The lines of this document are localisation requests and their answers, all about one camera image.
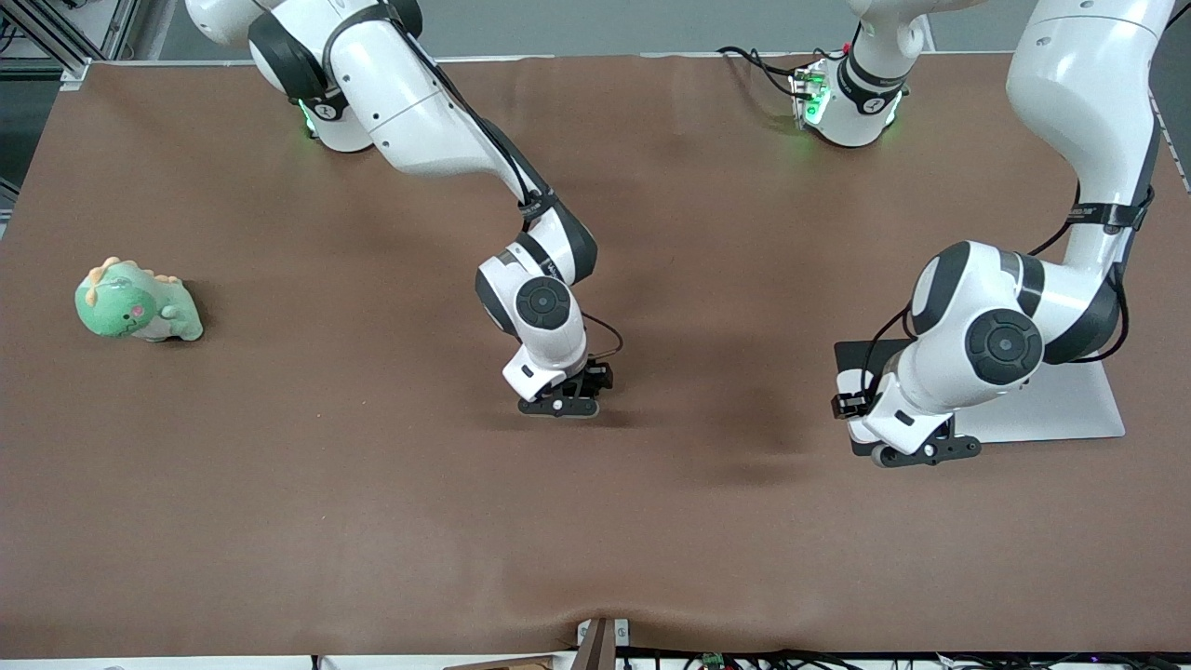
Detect dark grey mouse pad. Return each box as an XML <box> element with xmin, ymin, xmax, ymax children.
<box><xmin>834</xmin><ymin>338</ymin><xmax>931</xmax><ymax>457</ymax></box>

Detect brown table cover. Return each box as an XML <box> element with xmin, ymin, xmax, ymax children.
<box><xmin>0</xmin><ymin>51</ymin><xmax>1191</xmax><ymax>660</ymax></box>

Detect silver closed laptop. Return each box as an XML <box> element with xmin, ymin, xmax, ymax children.
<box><xmin>958</xmin><ymin>358</ymin><xmax>1127</xmax><ymax>444</ymax></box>

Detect green dinosaur plush toy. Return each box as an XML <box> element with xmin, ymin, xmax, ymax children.
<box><xmin>74</xmin><ymin>257</ymin><xmax>205</xmax><ymax>343</ymax></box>

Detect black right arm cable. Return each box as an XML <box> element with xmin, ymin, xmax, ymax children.
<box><xmin>395</xmin><ymin>14</ymin><xmax>623</xmax><ymax>369</ymax></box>

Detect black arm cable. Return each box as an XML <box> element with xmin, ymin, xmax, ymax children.
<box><xmin>861</xmin><ymin>181</ymin><xmax>1157</xmax><ymax>396</ymax></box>
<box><xmin>395</xmin><ymin>14</ymin><xmax>623</xmax><ymax>369</ymax></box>

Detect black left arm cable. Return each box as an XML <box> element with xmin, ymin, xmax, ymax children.
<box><xmin>861</xmin><ymin>181</ymin><xmax>1157</xmax><ymax>396</ymax></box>

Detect brown camera post with brackets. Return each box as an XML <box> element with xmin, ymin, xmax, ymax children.
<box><xmin>575</xmin><ymin>616</ymin><xmax>631</xmax><ymax>670</ymax></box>

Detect black left arm base cables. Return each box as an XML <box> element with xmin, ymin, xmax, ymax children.
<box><xmin>716</xmin><ymin>42</ymin><xmax>862</xmax><ymax>103</ymax></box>

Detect aluminium frame profile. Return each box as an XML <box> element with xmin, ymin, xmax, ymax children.
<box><xmin>0</xmin><ymin>0</ymin><xmax>141</xmax><ymax>89</ymax></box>

